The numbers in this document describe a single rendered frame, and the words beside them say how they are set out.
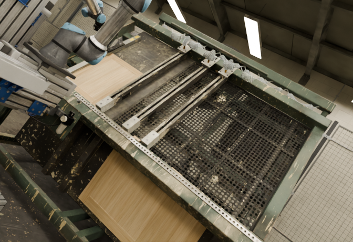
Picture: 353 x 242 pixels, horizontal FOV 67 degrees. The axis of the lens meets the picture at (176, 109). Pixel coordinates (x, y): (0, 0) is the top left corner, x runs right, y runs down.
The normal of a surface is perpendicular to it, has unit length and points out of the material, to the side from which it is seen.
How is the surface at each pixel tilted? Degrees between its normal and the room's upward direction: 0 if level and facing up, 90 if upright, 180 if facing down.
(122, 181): 90
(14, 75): 90
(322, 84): 90
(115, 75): 55
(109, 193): 90
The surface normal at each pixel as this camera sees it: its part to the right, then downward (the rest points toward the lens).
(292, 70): -0.34, -0.30
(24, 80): 0.74, 0.51
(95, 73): 0.12, -0.67
